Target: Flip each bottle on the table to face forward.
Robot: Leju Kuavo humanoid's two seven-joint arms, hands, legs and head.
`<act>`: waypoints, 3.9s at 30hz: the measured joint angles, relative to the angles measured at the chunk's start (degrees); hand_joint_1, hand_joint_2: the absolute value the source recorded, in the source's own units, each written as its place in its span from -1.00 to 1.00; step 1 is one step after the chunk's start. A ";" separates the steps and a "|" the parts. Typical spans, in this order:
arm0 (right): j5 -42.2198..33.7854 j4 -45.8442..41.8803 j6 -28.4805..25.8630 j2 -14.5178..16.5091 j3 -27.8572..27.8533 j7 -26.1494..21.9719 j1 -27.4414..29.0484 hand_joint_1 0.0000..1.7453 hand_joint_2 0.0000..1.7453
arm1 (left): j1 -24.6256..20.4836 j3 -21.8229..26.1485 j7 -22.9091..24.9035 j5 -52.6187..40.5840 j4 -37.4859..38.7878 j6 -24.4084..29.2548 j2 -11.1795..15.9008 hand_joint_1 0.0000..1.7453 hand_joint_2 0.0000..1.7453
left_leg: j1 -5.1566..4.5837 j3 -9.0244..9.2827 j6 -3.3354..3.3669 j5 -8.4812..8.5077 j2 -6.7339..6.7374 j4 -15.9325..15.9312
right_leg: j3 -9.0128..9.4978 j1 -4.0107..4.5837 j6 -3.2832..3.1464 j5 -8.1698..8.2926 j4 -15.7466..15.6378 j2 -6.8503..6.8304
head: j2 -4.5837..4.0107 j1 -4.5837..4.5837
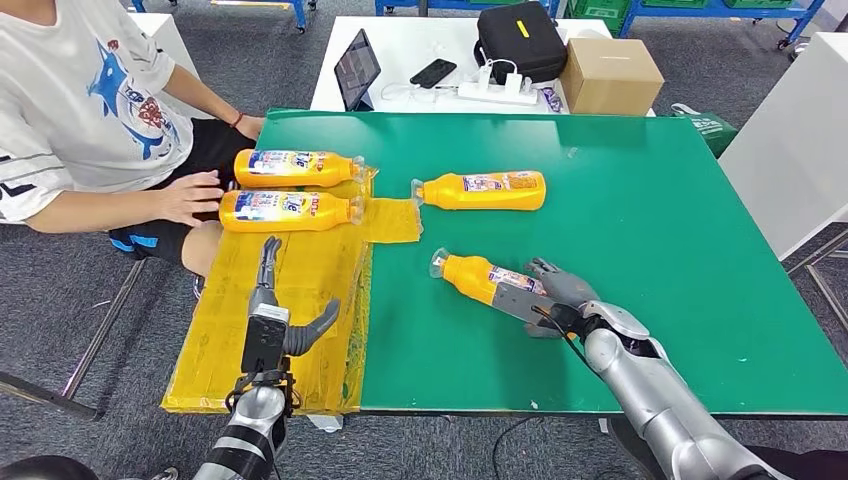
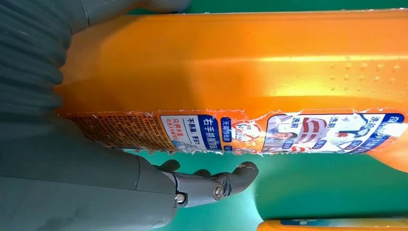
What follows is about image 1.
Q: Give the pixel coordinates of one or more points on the person's right hand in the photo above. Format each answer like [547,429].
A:
[189,202]

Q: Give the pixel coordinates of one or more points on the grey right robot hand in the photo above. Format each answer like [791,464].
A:
[566,288]

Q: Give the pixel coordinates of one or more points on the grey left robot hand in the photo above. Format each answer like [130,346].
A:
[268,278]

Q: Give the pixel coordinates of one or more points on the person's left hand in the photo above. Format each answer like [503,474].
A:
[252,127]

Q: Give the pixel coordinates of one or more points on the orange detergent bottle clear cap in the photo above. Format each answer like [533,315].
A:
[450,195]
[331,215]
[331,173]
[470,278]

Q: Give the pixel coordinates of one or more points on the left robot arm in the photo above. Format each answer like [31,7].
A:
[248,424]

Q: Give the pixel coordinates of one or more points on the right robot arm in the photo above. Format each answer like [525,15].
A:
[636,384]

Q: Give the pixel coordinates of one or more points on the yellow taped cardboard sheet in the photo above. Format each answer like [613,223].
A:
[218,331]

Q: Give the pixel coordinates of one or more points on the black tablet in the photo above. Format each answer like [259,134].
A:
[358,69]

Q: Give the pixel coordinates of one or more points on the white cabinet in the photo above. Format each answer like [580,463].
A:
[166,40]

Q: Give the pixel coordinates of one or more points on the long white table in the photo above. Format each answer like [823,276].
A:
[411,46]

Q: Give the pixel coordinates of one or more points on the black smartphone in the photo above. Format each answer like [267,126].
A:
[433,73]

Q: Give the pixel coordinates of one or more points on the purple snack wrapper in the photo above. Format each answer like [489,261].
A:
[552,99]

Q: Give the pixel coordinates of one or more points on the white power strip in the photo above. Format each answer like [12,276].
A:
[497,96]

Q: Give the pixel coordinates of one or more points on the white charger plug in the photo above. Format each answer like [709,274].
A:
[485,76]
[514,83]

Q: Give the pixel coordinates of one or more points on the green shopping bag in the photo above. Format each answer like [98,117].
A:
[709,129]

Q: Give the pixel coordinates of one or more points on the brown cardboard box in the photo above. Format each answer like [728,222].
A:
[609,76]

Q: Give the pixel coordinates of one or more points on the silver caster wheel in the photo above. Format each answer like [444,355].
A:
[166,474]

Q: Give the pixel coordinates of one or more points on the black carrying case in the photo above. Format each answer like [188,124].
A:
[523,46]

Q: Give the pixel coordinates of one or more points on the white side table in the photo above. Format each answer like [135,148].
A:
[795,146]

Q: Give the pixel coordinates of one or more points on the green plastic crate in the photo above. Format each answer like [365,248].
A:
[596,8]

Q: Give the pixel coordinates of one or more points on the black round object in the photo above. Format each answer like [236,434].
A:
[46,470]

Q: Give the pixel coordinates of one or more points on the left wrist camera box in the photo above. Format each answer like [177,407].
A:
[265,341]

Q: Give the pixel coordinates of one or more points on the metal chair frame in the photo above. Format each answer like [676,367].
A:
[99,331]

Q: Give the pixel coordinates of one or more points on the grey metal table frame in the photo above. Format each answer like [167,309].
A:
[826,296]

